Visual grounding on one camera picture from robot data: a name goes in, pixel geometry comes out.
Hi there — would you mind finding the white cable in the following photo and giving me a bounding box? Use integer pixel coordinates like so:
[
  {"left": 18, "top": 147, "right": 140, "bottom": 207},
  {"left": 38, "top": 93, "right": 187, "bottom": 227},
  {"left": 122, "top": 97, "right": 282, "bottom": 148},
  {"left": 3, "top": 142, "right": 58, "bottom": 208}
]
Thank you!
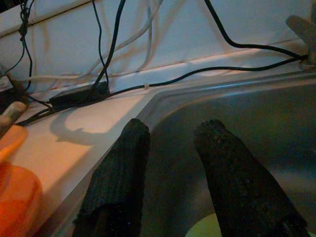
[
  {"left": 134, "top": 0, "right": 153, "bottom": 74},
  {"left": 22, "top": 0, "right": 165, "bottom": 82}
]

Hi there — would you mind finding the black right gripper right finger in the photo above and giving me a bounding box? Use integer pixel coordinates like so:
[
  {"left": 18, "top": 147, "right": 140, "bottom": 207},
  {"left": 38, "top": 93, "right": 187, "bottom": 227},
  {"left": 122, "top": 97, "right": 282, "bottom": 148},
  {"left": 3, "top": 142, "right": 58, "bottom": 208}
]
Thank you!
[{"left": 194, "top": 119, "right": 311, "bottom": 237}]

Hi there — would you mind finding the orange bowl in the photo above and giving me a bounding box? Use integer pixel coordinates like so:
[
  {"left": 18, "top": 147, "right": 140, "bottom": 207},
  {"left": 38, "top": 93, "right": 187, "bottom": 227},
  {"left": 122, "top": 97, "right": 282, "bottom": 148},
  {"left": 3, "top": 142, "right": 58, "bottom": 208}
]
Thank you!
[{"left": 0, "top": 124, "right": 29, "bottom": 168}]

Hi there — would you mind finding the black power adapter brick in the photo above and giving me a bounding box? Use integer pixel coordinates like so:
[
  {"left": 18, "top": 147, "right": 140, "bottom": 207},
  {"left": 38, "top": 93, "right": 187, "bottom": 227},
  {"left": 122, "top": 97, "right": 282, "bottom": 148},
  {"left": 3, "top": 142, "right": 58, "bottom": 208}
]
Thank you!
[{"left": 48, "top": 81, "right": 111, "bottom": 108}]

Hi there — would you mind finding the metal sink faucet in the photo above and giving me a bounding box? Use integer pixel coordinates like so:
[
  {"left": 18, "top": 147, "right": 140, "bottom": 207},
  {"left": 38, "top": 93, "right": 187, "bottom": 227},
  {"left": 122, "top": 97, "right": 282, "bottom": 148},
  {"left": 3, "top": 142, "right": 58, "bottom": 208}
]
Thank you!
[{"left": 286, "top": 14, "right": 316, "bottom": 72}]

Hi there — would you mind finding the thick black cable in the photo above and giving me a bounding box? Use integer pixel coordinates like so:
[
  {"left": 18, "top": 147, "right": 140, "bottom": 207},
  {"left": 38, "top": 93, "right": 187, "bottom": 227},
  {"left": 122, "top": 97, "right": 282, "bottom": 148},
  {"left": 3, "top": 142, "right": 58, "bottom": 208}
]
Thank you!
[{"left": 93, "top": 0, "right": 127, "bottom": 87}]

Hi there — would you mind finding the green plate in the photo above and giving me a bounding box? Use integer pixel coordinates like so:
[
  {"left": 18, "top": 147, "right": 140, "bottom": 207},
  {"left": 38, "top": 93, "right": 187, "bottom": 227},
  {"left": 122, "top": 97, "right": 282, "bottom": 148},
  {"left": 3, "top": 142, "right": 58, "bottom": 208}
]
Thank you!
[{"left": 186, "top": 213, "right": 219, "bottom": 237}]

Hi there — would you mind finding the knotted thin black cable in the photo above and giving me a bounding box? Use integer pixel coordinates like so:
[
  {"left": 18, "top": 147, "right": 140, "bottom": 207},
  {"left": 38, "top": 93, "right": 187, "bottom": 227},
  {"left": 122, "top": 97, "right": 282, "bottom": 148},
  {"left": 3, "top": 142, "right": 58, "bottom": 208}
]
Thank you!
[{"left": 4, "top": 0, "right": 34, "bottom": 91}]

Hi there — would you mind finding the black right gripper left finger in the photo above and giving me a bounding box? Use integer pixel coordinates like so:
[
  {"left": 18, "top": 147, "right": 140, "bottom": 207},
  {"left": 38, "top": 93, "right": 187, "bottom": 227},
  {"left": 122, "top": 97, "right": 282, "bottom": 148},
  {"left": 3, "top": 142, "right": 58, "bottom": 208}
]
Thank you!
[{"left": 73, "top": 118, "right": 151, "bottom": 237}]

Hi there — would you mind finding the stainless steel sink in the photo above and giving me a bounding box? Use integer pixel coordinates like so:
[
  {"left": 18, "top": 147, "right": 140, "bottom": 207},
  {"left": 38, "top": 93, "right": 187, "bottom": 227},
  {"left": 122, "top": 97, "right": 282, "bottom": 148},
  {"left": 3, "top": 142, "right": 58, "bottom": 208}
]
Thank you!
[{"left": 37, "top": 70, "right": 316, "bottom": 237}]

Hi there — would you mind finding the orange plate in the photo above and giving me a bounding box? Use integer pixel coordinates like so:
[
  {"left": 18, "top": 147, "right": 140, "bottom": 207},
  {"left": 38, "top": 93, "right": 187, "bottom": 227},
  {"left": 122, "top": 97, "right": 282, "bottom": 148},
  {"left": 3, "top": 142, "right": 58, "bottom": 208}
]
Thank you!
[{"left": 0, "top": 164, "right": 43, "bottom": 237}]

